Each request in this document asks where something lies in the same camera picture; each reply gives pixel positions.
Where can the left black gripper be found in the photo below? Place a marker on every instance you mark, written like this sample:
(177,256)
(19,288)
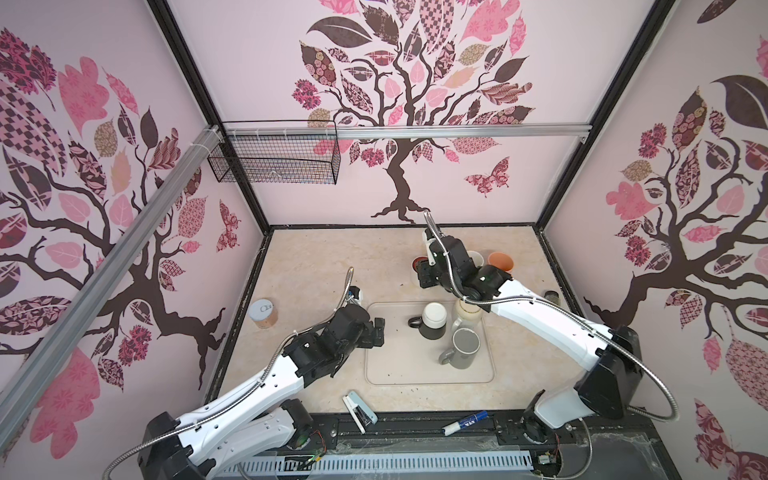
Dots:
(368,341)

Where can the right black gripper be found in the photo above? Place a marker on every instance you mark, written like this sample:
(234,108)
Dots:
(423,269)

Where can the white ribbed-bottom mug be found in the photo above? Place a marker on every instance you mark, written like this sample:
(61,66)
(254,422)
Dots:
(477,258)

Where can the peach orange mug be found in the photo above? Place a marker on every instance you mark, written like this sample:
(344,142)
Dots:
(501,261)

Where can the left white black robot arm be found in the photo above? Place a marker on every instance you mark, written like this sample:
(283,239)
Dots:
(263,412)

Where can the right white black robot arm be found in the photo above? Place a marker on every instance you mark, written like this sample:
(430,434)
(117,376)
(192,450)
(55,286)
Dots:
(610,357)

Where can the cream beige mug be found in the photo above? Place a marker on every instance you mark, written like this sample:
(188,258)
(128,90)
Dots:
(466,315)

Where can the grey mug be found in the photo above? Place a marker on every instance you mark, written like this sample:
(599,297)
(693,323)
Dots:
(464,346)

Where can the translucent plastic tray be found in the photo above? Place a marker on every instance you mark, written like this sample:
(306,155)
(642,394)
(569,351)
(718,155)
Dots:
(408,358)

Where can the white teal stapler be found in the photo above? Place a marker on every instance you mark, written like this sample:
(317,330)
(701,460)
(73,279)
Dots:
(362,414)

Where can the glass spice jar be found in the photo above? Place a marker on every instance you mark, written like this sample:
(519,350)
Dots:
(552,297)

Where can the orange tin can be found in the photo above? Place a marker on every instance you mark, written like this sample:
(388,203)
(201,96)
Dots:
(262,313)

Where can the blue white marker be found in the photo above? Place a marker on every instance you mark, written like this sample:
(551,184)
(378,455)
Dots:
(464,423)

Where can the black wire basket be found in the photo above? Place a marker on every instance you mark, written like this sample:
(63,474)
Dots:
(279,151)

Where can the white slotted cable duct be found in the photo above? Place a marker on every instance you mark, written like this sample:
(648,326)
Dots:
(278,467)

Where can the black base frame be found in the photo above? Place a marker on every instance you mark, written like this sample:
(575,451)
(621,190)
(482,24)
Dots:
(592,449)

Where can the horizontal aluminium rail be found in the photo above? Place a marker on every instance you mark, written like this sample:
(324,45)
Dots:
(432,131)

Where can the diagonal aluminium rail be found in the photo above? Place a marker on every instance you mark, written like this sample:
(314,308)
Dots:
(22,393)

